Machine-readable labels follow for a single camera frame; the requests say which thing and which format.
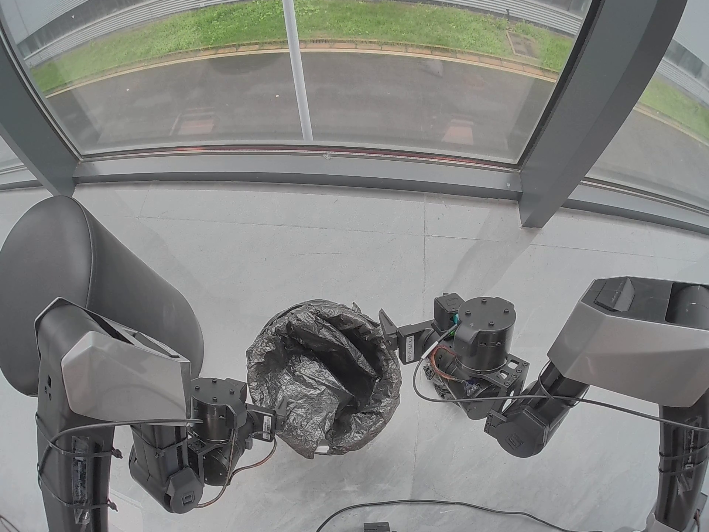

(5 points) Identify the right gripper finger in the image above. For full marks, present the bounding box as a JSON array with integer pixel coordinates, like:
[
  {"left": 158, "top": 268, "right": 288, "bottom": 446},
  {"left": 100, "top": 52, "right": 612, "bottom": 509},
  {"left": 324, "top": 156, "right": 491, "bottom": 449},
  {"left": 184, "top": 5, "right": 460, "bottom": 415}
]
[{"left": 378, "top": 308, "right": 401, "bottom": 353}]

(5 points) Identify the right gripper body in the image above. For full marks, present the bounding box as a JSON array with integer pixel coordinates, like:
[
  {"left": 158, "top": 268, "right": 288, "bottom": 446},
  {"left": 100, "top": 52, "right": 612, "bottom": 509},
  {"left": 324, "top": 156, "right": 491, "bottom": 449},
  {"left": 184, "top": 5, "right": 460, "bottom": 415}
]
[{"left": 396, "top": 322, "right": 458, "bottom": 364}]

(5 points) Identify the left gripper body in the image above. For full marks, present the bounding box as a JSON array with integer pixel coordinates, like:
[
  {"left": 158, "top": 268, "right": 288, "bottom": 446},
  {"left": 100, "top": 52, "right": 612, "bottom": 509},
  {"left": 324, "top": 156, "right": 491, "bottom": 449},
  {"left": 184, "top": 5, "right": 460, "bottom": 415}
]
[{"left": 244, "top": 399, "right": 289, "bottom": 442}]

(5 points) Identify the window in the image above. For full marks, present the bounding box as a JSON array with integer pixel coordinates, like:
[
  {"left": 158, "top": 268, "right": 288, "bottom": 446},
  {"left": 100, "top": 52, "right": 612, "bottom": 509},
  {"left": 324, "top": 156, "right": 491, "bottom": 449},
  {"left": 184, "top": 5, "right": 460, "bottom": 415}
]
[{"left": 0, "top": 0, "right": 709, "bottom": 228}]

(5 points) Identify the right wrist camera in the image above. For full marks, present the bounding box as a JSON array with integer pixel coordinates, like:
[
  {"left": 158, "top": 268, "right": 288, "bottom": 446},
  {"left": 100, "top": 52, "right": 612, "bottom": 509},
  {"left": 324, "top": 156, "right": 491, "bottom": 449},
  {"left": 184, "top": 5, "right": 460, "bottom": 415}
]
[{"left": 433, "top": 293, "right": 463, "bottom": 331}]

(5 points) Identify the black plastic bag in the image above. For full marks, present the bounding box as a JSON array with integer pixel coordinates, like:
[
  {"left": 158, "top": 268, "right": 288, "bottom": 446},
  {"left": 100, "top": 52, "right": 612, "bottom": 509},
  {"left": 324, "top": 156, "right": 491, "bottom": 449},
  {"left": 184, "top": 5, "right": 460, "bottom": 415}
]
[{"left": 245, "top": 299, "right": 403, "bottom": 460}]

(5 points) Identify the dark grey round chair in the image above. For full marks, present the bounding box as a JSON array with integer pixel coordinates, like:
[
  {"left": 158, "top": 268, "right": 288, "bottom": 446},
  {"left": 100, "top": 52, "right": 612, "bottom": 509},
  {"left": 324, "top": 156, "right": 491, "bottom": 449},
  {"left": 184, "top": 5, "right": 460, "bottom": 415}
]
[{"left": 0, "top": 196, "right": 205, "bottom": 398}]

